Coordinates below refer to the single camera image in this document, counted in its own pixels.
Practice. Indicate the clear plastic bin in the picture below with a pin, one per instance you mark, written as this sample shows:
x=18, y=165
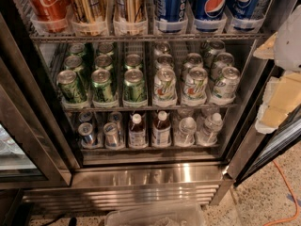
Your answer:
x=159, y=214

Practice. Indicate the red Coca-Cola can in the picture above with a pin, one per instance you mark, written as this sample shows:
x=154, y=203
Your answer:
x=52, y=13

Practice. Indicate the green can front left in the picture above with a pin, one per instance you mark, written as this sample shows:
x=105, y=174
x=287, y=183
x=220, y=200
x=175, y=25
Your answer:
x=71, y=87

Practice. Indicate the gold can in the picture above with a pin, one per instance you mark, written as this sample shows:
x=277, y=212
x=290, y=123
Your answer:
x=88, y=16
x=129, y=14

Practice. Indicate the green can second row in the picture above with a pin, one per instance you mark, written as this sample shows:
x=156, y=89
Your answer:
x=76, y=64
x=133, y=61
x=104, y=62

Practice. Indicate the white diet can front middle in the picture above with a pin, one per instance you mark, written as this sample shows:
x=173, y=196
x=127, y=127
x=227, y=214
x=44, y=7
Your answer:
x=194, y=89

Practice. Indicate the fridge glass door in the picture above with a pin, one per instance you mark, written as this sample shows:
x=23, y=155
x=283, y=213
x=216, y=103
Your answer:
x=252, y=150
x=30, y=122

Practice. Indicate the silver can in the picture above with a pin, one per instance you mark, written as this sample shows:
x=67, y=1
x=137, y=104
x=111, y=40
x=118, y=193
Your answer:
x=112, y=137
x=88, y=135

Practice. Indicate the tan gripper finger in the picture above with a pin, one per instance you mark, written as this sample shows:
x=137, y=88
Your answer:
x=266, y=50
x=281, y=97

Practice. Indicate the white diet can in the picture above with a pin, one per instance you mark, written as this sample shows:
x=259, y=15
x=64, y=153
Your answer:
x=225, y=86
x=194, y=89
x=164, y=89

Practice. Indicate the wire shelf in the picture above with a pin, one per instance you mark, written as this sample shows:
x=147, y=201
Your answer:
x=146, y=108
x=127, y=38

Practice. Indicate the wire shelf upper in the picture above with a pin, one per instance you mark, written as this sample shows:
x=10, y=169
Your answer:
x=127, y=38

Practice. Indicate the gold can right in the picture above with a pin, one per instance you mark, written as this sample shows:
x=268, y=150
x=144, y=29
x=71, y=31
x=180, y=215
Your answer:
x=129, y=14

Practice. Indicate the wire shelf middle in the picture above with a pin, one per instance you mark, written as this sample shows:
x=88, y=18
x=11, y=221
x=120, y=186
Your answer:
x=146, y=108

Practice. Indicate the green can second row right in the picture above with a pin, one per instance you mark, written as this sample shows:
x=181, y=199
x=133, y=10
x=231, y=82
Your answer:
x=133, y=61

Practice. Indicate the green can front right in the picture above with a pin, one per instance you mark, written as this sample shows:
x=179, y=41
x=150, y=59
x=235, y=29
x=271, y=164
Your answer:
x=134, y=88

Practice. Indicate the green can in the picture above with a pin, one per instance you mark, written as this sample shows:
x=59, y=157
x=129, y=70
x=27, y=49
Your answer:
x=102, y=86
x=71, y=87
x=134, y=88

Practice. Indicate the fridge glass door left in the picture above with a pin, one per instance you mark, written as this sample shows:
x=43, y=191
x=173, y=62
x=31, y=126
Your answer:
x=30, y=122

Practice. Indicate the blue pepsi can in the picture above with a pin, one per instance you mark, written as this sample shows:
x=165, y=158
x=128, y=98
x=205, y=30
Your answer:
x=209, y=14
x=169, y=13
x=244, y=11

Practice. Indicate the brown tea bottle right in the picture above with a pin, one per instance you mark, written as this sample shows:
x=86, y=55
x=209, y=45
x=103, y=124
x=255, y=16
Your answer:
x=160, y=136

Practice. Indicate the fridge glass door right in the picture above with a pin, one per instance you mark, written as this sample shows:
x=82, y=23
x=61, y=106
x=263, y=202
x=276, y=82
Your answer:
x=252, y=150

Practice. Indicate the blue Pepsi can middle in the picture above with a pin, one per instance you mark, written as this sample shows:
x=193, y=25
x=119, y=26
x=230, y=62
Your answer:
x=209, y=14

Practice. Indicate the white can second row right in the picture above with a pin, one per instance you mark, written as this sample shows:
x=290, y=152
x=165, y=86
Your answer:
x=221, y=61

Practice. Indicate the white diet can front right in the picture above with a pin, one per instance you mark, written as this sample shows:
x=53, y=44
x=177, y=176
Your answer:
x=225, y=86

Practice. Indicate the blue Pepsi can left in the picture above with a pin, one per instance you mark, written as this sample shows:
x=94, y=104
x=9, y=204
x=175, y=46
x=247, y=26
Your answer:
x=169, y=13

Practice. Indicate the brown tea bottle left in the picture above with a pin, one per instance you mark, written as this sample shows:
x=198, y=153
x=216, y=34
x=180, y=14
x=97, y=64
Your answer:
x=137, y=132

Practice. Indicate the silver can bottom right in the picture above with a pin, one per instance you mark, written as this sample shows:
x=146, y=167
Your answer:
x=112, y=137

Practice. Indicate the white can second row middle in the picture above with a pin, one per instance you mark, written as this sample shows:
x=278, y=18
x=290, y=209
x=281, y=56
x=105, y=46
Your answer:
x=192, y=60

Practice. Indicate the green can second row left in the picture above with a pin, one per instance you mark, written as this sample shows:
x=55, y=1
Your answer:
x=76, y=64

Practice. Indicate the white diet can front left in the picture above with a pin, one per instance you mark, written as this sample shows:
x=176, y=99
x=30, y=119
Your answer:
x=164, y=89

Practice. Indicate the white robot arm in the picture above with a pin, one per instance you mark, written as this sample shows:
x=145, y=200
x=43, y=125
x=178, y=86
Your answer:
x=287, y=48

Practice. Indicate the brown tea bottle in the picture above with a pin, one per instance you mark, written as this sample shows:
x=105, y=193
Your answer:
x=160, y=136
x=137, y=132

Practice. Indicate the green can front middle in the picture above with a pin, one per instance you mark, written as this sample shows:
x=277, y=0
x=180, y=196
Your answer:
x=102, y=86

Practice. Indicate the gold can left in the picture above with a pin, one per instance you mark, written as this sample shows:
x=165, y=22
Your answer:
x=88, y=16

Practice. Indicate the blue Pepsi can right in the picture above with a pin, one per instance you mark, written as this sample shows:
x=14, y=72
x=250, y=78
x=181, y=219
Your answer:
x=244, y=11

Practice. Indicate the silver can bottom left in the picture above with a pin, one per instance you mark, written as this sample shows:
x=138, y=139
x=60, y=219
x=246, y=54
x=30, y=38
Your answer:
x=88, y=135

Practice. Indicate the white can second row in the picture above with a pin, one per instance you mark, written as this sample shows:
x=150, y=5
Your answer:
x=221, y=61
x=192, y=60
x=165, y=60

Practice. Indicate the green can second row middle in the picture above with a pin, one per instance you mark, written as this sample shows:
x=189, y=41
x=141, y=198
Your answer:
x=104, y=62

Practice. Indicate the white can second row left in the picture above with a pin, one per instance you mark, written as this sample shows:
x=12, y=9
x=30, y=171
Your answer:
x=165, y=60

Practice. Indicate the clear water bottle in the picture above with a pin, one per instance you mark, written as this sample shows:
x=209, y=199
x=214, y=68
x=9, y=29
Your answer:
x=184, y=136
x=207, y=135

